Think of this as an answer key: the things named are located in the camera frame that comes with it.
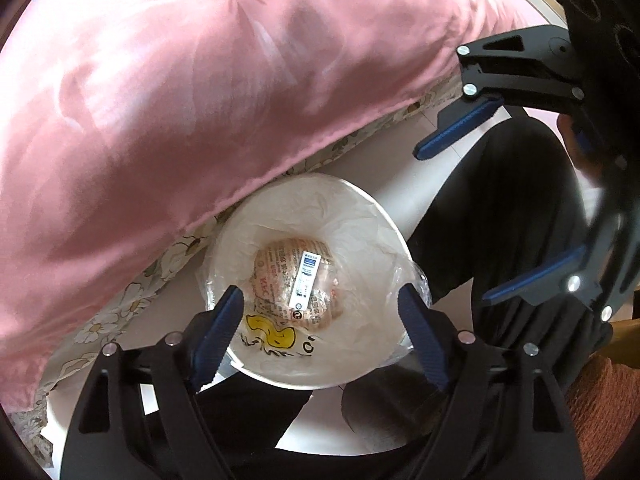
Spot white round trash bin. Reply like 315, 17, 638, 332
200, 172, 431, 391

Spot white label strip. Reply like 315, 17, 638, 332
289, 250, 321, 310

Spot person's orange knit sweater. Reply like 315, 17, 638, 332
565, 320, 640, 480

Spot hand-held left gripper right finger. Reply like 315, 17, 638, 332
397, 284, 586, 480

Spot clear plastic bin liner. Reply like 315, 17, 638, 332
202, 175, 433, 386

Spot pink floral quilt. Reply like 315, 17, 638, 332
0, 0, 556, 396

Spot crumpled printed paper wrapper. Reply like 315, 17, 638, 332
252, 236, 346, 331

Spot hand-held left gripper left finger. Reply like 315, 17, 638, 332
62, 285, 245, 480

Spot person's black trousers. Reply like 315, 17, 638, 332
140, 110, 621, 480

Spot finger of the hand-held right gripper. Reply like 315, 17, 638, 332
412, 25, 586, 161
482, 242, 623, 325

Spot floral bed sheet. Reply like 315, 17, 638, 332
10, 85, 451, 461

